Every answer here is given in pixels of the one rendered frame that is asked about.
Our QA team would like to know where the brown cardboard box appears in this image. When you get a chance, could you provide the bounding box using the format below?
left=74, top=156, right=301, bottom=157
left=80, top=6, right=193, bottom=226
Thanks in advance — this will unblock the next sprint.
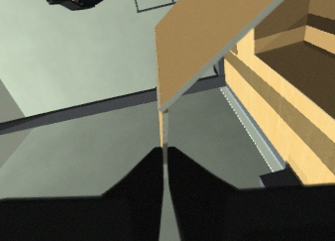
left=154, top=0, right=335, bottom=178

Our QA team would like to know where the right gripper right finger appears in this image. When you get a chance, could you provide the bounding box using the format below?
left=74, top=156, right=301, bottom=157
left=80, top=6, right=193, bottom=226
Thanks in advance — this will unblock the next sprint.
left=167, top=147, right=335, bottom=241

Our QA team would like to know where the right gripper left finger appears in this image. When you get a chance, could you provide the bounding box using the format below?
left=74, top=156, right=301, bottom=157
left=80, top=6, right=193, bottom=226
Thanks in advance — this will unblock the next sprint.
left=0, top=147, right=164, bottom=241

